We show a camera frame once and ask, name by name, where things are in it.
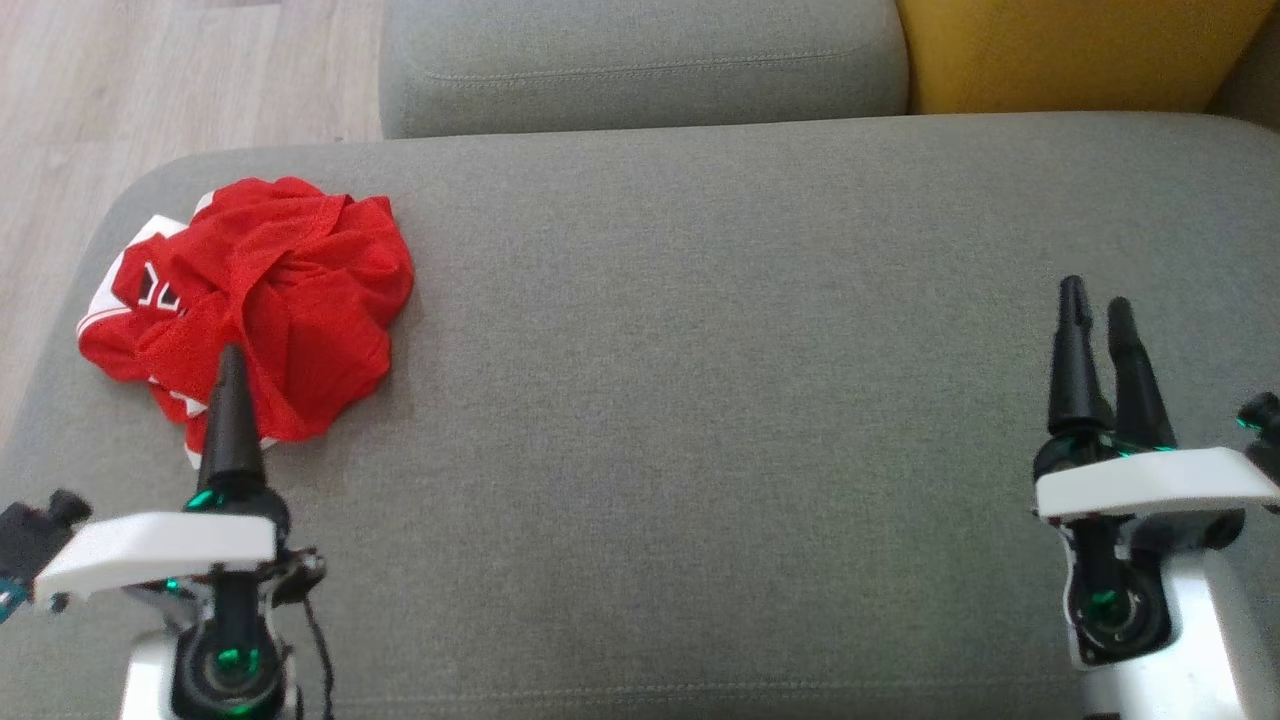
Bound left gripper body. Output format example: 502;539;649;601
35;478;326;651

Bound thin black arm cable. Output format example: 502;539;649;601
298;588;337;720

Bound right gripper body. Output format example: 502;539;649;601
1033;428;1280;666

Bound big yellow back cushion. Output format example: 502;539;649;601
893;0;1280;114

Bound grey sofa back cushion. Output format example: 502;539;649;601
1205;5;1280;131

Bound large grey sofa seat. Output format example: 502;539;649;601
0;112;1280;720

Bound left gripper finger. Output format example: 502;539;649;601
197;343;269;493

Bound red white basketball jersey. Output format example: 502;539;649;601
77;190;301;471

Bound red mesh shorts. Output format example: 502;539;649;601
140;177;415;443

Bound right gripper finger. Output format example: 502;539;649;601
1048;277;1114;433
1106;298;1177;451

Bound long grey seat cushion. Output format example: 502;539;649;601
378;0;911;139

